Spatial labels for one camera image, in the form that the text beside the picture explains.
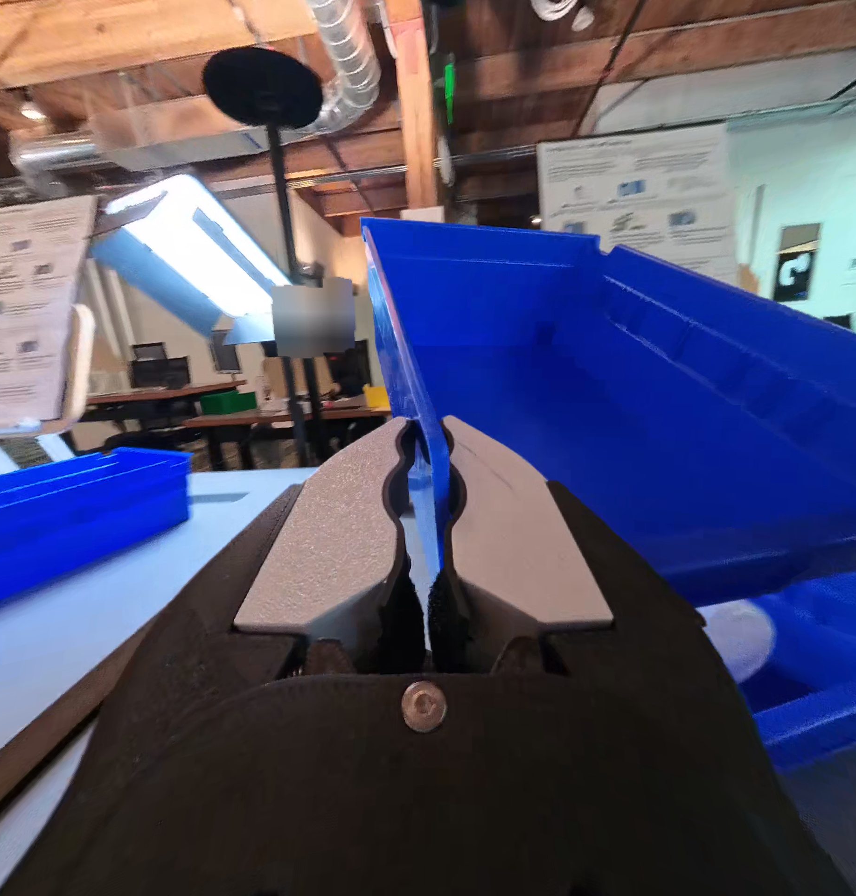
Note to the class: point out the white ceiling spotlight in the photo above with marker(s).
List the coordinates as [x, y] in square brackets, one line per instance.
[31, 110]
[582, 19]

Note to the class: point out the black monitor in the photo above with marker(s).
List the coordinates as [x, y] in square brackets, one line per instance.
[160, 367]

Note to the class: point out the black floor lamp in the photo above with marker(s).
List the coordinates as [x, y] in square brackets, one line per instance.
[263, 87]

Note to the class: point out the printed instruction sheet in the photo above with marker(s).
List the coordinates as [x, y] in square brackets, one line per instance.
[22, 301]
[638, 189]

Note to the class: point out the green crate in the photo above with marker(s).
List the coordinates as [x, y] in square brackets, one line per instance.
[228, 402]

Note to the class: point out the dark monitor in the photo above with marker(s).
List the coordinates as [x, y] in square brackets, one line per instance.
[225, 350]

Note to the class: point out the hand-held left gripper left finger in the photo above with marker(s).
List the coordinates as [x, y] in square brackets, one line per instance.
[330, 546]

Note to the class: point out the silver air duct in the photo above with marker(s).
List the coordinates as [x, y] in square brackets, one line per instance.
[351, 63]

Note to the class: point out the yellow box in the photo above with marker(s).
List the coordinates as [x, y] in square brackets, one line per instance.
[376, 396]

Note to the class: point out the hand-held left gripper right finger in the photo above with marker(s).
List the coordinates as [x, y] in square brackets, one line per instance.
[526, 553]

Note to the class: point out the blue plastic bin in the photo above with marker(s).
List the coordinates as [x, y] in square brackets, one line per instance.
[71, 511]
[610, 385]
[819, 672]

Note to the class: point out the wooden post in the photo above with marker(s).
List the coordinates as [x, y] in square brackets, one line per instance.
[417, 126]

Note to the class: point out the white plastic bottle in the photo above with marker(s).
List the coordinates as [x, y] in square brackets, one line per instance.
[739, 637]

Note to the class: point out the green exit sign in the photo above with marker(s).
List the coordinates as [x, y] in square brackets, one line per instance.
[449, 91]

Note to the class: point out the white door with window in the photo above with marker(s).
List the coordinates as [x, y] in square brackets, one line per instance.
[833, 210]

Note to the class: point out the wooden sign board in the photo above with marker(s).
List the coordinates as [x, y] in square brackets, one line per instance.
[748, 280]

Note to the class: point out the white sign stand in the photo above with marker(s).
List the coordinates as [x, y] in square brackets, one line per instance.
[22, 448]

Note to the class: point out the white light panel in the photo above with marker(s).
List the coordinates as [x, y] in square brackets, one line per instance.
[183, 252]

